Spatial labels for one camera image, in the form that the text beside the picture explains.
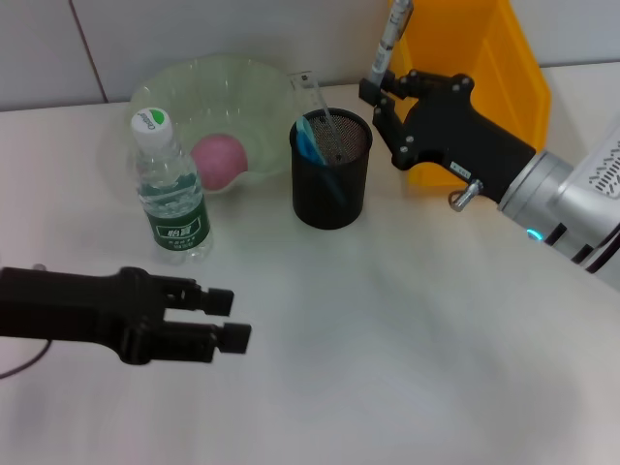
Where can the translucent green fruit bowl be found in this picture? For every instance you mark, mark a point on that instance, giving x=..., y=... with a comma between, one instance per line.
x=232, y=97

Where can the pink peach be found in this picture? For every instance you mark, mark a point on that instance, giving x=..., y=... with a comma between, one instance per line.
x=220, y=160

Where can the black mesh pen cup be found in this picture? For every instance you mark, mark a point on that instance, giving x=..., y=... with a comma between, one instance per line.
x=329, y=194

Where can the silver gripper plug stub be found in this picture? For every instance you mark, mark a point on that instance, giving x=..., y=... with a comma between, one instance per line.
x=465, y=196
x=39, y=267

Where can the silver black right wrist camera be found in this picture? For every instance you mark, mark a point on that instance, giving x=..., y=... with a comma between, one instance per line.
x=596, y=174

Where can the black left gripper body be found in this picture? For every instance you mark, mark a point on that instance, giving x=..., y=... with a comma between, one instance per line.
x=72, y=310

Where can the yellow plastic bin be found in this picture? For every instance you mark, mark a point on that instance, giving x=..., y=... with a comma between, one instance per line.
x=508, y=72

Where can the silver white pen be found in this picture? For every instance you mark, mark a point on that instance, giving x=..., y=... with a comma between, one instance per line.
x=387, y=43

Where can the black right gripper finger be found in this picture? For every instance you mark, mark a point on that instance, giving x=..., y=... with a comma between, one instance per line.
x=387, y=121
x=412, y=84

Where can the silver right gripper plug stub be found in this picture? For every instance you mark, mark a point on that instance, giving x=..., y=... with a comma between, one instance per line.
x=465, y=196

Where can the transparent plastic ruler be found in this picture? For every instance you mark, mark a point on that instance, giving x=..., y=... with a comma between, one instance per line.
x=310, y=89

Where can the silver left gripper plug stub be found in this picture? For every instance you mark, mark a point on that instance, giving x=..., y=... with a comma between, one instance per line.
x=39, y=267

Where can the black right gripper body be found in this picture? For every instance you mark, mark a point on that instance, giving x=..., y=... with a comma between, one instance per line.
x=460, y=135

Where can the green label water bottle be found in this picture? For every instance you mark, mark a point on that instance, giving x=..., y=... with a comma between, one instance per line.
x=176, y=218

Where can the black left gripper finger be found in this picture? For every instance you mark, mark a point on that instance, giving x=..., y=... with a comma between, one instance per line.
x=220, y=301
x=236, y=337

